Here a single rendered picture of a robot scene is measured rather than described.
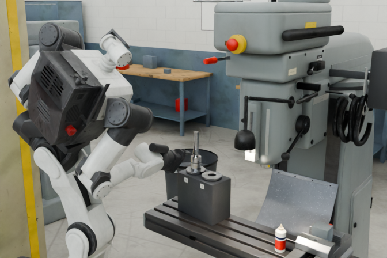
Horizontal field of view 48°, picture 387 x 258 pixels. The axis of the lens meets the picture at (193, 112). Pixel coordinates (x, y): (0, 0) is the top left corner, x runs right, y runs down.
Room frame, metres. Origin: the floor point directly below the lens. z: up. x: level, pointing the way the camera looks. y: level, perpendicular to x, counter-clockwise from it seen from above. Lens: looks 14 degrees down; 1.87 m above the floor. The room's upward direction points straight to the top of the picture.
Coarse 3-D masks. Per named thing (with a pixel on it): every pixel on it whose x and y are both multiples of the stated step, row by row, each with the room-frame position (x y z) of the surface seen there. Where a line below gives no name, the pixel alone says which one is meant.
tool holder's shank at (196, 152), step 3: (195, 132) 1.84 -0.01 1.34; (198, 132) 1.84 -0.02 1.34; (195, 135) 1.84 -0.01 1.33; (198, 135) 1.84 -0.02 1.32; (195, 138) 1.84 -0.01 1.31; (198, 138) 1.84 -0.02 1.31; (195, 141) 1.84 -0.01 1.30; (198, 141) 1.84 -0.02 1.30; (195, 144) 1.84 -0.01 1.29; (198, 144) 1.84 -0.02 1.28; (195, 147) 1.84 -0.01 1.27; (198, 147) 1.84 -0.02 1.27; (195, 150) 1.83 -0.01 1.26; (198, 150) 1.84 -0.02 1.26; (192, 153) 1.84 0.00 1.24; (195, 153) 1.83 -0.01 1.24; (198, 153) 1.84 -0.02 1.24; (195, 156) 1.84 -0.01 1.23
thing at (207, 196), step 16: (192, 176) 1.79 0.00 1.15; (208, 176) 1.76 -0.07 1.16; (224, 176) 1.79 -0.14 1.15; (192, 192) 1.78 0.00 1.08; (208, 192) 1.71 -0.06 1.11; (224, 192) 1.74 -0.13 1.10; (192, 208) 1.78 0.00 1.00; (208, 208) 1.71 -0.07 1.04; (224, 208) 1.75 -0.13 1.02; (208, 224) 1.71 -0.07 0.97
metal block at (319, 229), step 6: (318, 222) 1.45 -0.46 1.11; (312, 228) 1.43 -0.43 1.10; (318, 228) 1.41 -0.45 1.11; (324, 228) 1.41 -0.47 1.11; (330, 228) 1.41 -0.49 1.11; (312, 234) 1.43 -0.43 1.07; (318, 234) 1.41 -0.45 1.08; (324, 234) 1.40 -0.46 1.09; (330, 234) 1.41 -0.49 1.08; (330, 240) 1.41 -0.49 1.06
